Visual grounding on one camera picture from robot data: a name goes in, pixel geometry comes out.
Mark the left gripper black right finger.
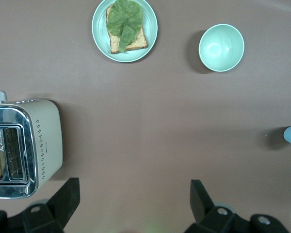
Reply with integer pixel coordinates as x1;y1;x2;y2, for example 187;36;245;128
184;179;291;233

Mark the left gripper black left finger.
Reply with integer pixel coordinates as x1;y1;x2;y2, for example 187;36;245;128
21;178;81;233

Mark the beige chrome toaster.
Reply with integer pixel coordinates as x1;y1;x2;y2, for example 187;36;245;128
0;90;64;200

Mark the light green bowl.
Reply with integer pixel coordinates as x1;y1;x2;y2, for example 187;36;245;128
198;23;245;73

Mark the toast slice under lettuce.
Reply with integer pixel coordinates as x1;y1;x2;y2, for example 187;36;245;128
104;3;149;54

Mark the light green plate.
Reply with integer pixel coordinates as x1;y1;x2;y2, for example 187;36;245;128
91;0;159;63

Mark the green lettuce leaf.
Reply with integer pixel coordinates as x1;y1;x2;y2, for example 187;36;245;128
106;0;144;53

